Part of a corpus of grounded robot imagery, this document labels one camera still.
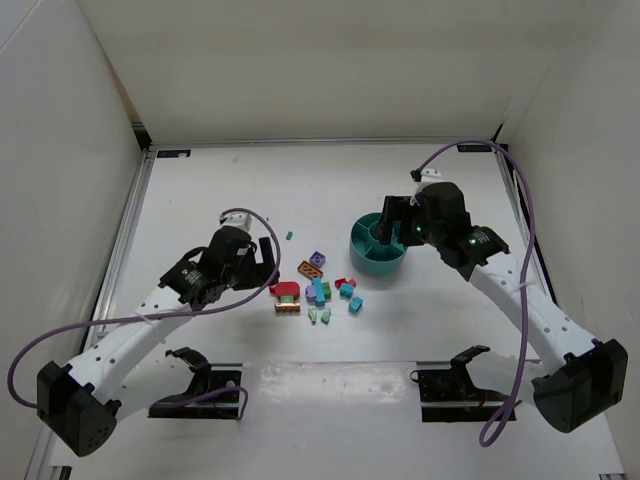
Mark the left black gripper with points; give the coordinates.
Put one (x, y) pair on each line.
(258, 270)

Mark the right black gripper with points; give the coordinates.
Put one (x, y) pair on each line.
(400, 215)

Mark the big red lego block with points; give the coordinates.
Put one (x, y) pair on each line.
(287, 291)

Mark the orange studded lego brick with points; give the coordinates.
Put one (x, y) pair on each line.
(287, 307)

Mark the lilac lego brick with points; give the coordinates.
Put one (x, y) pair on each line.
(310, 293)

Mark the long teal lego brick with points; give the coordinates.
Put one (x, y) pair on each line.
(320, 298)

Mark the green lego cube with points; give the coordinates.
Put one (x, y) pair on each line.
(327, 290)

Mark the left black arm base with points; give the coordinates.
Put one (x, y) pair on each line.
(214, 392)

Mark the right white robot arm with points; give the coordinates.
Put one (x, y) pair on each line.
(583, 376)

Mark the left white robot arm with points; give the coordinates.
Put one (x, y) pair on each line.
(83, 400)

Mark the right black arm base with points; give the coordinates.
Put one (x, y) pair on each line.
(448, 395)

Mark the orange flat lego plate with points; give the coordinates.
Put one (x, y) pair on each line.
(309, 271)

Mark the purple square lego plate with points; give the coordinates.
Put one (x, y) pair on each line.
(317, 259)

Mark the teal divided round container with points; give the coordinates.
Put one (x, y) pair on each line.
(367, 254)

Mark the green lego slope left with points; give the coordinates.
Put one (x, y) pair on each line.
(312, 315)

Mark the teal sloped lego brick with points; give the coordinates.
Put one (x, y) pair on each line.
(347, 288)

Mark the teal studded lego brick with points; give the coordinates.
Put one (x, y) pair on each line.
(355, 305)

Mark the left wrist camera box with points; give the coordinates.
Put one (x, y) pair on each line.
(238, 220)

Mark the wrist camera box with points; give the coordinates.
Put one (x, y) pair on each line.
(426, 176)
(238, 220)

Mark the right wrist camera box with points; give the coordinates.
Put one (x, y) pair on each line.
(426, 176)

